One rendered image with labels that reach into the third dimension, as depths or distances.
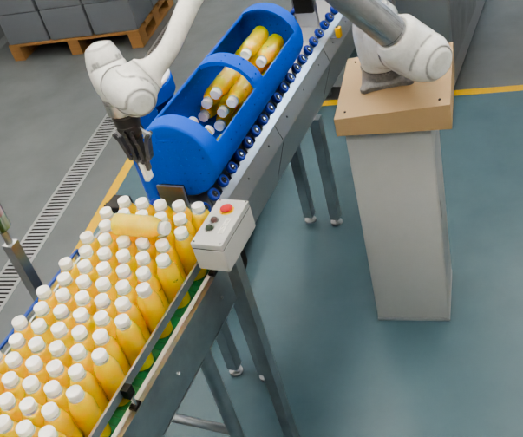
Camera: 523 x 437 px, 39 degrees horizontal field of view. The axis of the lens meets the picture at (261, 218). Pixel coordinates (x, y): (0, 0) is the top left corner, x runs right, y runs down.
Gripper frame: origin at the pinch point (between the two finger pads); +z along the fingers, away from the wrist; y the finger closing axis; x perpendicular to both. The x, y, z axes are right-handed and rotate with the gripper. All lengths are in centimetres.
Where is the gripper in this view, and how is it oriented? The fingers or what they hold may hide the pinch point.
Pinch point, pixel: (146, 169)
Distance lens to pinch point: 226.8
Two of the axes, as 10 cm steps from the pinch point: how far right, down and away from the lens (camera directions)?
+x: -3.7, 6.4, -6.8
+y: -9.0, -0.7, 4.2
